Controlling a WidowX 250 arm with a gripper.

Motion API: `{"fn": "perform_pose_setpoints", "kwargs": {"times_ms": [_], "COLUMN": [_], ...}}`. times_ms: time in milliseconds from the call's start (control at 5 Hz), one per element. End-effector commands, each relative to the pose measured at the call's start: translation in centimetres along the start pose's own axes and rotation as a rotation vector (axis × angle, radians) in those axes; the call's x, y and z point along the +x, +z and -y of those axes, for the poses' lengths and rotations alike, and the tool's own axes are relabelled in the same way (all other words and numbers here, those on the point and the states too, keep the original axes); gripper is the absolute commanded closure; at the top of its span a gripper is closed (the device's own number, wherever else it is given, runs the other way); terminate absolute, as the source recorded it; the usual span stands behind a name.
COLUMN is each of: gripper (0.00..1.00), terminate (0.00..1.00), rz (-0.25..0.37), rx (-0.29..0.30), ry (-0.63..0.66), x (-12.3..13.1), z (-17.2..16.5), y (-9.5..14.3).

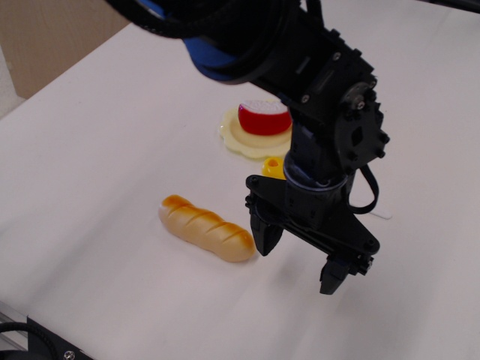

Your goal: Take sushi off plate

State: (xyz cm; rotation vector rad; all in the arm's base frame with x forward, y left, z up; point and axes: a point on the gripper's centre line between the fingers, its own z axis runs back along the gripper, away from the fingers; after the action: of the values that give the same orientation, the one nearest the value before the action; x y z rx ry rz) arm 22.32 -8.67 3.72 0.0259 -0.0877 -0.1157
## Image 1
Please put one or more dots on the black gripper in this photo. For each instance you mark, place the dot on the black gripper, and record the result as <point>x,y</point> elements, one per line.
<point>320,216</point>

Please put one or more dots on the red and white toy sushi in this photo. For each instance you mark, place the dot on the red and white toy sushi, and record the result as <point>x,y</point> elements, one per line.
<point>263,117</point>

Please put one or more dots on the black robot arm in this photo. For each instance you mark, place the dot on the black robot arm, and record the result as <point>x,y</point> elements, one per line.
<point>284,48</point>

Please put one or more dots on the pale yellow scalloped plate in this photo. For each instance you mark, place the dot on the pale yellow scalloped plate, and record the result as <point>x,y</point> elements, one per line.
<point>252,146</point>

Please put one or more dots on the toy bread loaf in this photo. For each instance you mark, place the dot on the toy bread loaf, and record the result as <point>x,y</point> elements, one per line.
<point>206,230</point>

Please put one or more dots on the yellow handled toy knife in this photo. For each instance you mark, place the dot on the yellow handled toy knife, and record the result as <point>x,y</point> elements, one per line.
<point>360,196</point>

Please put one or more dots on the black base bracket with cable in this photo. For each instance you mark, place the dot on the black base bracket with cable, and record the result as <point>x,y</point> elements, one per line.
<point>31,340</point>

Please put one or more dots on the aluminium frame rail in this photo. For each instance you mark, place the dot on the aluminium frame rail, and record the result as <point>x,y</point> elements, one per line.
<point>11,318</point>

